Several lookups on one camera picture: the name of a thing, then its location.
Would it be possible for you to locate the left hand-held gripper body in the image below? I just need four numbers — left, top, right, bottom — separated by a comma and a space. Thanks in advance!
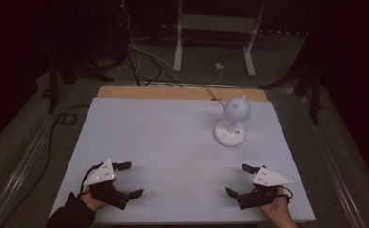
83, 159, 131, 211

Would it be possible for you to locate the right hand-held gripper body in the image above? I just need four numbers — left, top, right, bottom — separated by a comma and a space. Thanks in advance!
237, 166, 293, 211

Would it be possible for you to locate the person's left hand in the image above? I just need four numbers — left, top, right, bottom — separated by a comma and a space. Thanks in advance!
79, 189, 107, 213

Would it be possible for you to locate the person's right hand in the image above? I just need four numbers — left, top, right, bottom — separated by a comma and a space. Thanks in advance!
258, 186, 293, 220

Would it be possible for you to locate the white table cover sheet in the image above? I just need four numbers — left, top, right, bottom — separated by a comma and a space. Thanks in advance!
49, 96, 317, 224

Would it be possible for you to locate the white desk lamp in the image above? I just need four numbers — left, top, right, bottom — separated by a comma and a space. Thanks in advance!
213, 95, 252, 148

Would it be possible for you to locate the black tripod stand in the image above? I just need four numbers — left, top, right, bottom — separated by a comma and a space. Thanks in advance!
258, 31, 326, 126
46, 31, 115, 115

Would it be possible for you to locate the white metal stand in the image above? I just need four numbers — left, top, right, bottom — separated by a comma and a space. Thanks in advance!
172, 0, 266, 78

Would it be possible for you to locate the left hand-held gripper black cable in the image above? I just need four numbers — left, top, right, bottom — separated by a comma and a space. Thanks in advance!
77, 163, 102, 198

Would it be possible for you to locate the hand-held gripper black cable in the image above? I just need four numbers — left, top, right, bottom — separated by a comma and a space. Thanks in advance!
77, 163, 102, 198
276, 184, 293, 204

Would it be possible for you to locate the right hand-held gripper black cable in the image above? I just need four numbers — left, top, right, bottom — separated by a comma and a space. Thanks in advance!
276, 184, 293, 204

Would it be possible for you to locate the thick black floor cable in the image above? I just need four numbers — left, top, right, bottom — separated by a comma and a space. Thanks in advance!
0, 104, 91, 227

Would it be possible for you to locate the metal floor rail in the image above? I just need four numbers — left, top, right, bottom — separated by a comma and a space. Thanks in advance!
0, 120, 60, 228
298, 94, 366, 228

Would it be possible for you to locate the white lamp cable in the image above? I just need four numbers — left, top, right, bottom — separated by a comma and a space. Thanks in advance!
204, 85, 227, 109

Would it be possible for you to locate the bundle of black cables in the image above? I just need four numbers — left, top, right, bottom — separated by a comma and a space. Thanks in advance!
126, 46, 184, 88

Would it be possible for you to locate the thin white cable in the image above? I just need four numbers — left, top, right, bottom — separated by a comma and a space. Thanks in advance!
121, 0, 182, 84

